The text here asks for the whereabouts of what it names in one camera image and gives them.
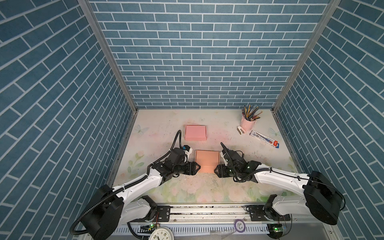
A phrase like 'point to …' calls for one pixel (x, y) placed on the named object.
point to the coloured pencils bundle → (250, 113)
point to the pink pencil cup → (247, 125)
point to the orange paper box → (207, 160)
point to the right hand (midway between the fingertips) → (216, 169)
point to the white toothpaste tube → (264, 138)
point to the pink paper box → (195, 133)
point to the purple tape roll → (239, 225)
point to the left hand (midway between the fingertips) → (196, 167)
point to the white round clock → (162, 233)
